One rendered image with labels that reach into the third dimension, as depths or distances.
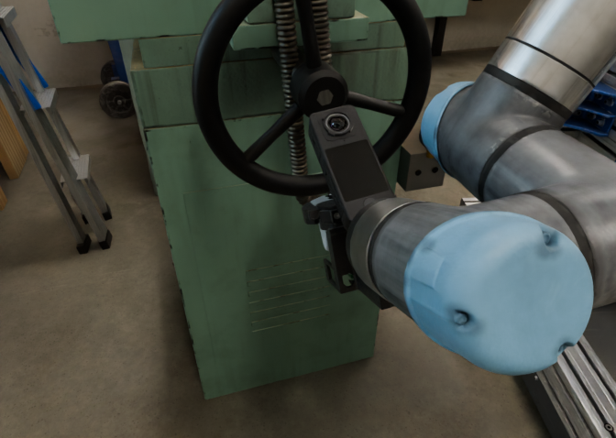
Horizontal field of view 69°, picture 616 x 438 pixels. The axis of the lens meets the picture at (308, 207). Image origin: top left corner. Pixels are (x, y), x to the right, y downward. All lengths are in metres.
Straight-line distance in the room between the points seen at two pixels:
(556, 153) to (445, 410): 0.94
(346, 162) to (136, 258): 1.29
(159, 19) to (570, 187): 0.54
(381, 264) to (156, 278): 1.28
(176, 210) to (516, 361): 0.65
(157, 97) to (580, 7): 0.53
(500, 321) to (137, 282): 1.37
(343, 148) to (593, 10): 0.20
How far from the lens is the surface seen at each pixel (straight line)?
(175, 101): 0.70
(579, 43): 0.37
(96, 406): 1.27
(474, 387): 1.26
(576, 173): 0.31
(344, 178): 0.38
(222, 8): 0.49
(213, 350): 1.05
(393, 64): 0.78
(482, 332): 0.22
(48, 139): 1.50
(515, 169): 0.33
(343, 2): 0.61
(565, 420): 1.09
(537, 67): 0.37
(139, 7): 0.67
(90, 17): 0.68
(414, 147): 0.85
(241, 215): 0.81
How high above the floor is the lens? 1.00
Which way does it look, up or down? 35 degrees down
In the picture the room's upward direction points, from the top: straight up
